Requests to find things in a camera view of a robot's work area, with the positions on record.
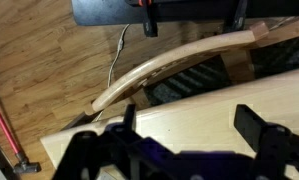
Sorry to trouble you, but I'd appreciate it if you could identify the red handled vacuum cleaner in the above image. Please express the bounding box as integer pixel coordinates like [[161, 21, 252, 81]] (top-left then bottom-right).
[[0, 112, 41, 174]]

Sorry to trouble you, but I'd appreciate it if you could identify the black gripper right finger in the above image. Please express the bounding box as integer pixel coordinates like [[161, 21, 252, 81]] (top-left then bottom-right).
[[234, 104, 268, 152]]

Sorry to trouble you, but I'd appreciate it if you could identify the white cable on floor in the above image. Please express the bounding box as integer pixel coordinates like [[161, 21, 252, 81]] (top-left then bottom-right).
[[94, 23, 131, 123]]

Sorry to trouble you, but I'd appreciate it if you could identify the wooden chair with dark cushion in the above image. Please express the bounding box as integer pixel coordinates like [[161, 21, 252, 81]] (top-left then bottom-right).
[[60, 15, 299, 132]]

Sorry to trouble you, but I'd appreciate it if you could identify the black clamp stand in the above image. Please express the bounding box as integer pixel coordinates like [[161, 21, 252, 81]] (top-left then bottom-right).
[[125, 0, 158, 37]]

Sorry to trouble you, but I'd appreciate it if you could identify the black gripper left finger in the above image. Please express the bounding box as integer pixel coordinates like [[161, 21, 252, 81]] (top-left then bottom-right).
[[123, 104, 136, 130]]

